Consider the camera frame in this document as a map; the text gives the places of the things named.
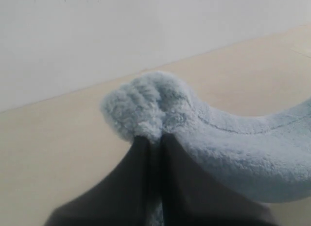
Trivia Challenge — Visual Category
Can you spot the light blue fluffy towel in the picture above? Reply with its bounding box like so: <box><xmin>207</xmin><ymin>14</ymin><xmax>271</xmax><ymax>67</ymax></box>
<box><xmin>100</xmin><ymin>70</ymin><xmax>311</xmax><ymax>204</ymax></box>

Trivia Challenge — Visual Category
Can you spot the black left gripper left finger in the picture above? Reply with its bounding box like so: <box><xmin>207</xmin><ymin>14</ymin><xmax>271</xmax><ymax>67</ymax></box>
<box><xmin>45</xmin><ymin>136</ymin><xmax>160</xmax><ymax>226</ymax></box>

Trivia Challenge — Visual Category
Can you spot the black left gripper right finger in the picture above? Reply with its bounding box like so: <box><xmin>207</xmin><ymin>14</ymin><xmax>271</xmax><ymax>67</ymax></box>
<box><xmin>160</xmin><ymin>134</ymin><xmax>277</xmax><ymax>226</ymax></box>

